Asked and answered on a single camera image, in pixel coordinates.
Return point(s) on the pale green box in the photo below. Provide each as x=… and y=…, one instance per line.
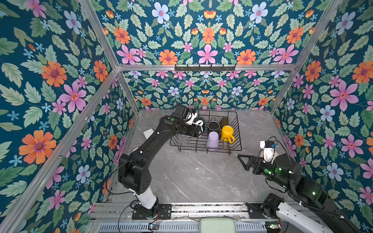
x=217, y=225

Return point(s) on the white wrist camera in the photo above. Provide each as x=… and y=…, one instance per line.
x=268, y=150
x=192, y=119

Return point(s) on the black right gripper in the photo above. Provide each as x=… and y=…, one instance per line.
x=258, y=160

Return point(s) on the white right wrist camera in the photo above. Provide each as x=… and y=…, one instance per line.
x=268, y=150

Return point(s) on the green and cream mug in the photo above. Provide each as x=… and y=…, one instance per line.
x=201, y=121

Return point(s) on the lavender plastic cup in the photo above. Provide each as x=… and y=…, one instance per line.
x=213, y=141

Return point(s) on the clear glass cup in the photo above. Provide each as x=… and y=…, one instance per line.
x=183, y=140

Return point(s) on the white rectangular box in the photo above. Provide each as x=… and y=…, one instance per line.
x=148, y=133

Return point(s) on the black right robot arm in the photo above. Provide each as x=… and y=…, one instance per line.
x=286, y=173

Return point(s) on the black wire dish rack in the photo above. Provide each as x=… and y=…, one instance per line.
x=220, y=132

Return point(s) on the yellow plastic mug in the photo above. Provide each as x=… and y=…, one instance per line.
x=227, y=134

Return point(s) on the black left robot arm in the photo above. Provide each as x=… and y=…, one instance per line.
x=133, y=169

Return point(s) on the metal hook rail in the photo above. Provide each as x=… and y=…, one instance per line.
x=198, y=68

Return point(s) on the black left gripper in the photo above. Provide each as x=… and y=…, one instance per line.
x=192, y=132

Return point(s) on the gold glitter cup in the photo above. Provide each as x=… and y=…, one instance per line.
x=224, y=122

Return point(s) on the black mug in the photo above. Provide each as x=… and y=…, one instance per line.
x=213, y=126

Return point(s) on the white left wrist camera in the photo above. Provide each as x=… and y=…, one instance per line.
x=192, y=119

